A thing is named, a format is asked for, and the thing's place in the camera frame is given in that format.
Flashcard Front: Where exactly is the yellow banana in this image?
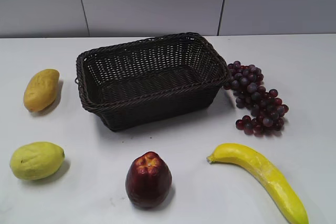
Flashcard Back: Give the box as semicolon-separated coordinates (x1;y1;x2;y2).
206;143;309;224

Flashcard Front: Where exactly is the black woven basket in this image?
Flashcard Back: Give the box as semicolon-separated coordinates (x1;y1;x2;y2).
76;32;230;132

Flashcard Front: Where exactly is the dark red apple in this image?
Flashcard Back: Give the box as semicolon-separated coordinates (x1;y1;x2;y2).
125;152;172;208

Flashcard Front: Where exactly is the purple grape bunch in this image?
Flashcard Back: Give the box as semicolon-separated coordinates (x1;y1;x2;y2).
224;61;289;135

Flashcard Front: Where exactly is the yellow mango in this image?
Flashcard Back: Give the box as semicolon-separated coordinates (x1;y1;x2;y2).
24;69;60;112

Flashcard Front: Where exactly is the yellow-green lemon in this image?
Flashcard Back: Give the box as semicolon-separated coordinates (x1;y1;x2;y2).
9;142;65;180

